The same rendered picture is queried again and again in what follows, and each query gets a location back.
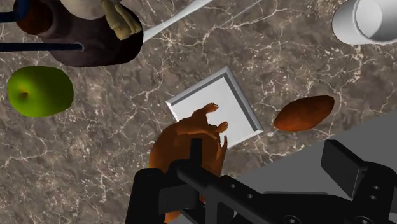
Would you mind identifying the orange-brown squirrel figure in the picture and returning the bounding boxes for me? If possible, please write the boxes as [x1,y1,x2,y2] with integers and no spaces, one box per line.
[148,102,229,224]

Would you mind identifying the green apple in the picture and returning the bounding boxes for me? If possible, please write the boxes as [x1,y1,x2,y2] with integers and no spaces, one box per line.
[7,66,74,118]

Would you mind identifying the brown sweet potato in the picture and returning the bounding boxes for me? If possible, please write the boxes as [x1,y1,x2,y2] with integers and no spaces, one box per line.
[273,95,336,132]

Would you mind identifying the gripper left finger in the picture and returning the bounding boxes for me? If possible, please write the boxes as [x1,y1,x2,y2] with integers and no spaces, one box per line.
[125,137,270,224]

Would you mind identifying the dark blue bar frame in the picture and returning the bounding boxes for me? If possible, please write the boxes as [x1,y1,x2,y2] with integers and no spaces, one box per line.
[0,0,85,53]

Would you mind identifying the white cup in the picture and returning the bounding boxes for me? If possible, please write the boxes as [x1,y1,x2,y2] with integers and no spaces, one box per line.
[331,0,397,45]

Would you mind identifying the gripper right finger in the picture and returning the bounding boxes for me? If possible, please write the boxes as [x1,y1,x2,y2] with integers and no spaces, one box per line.
[321,139,397,224]

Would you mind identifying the white square plate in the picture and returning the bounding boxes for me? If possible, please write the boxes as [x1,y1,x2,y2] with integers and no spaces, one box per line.
[165,66,264,149]

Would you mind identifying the dark brown toy figure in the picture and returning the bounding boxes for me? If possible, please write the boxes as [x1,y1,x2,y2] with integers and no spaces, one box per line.
[13,0,144,68]

